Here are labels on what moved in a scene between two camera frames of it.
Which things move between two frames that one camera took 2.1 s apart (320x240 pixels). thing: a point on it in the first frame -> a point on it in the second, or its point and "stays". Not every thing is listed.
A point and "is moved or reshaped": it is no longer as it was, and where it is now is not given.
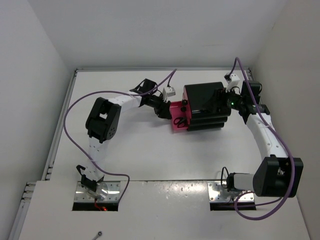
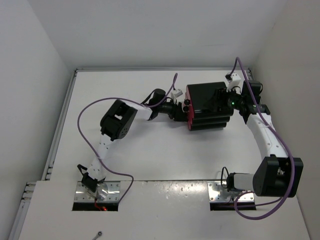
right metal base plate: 218,192 stays
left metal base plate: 107,191 stays
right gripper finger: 218,102 stays
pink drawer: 179,118 is moved or reshaped
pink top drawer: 185,97 is moved or reshaped
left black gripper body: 158,108 -> 174,113
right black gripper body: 233,101 stays
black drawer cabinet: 202,117 stays
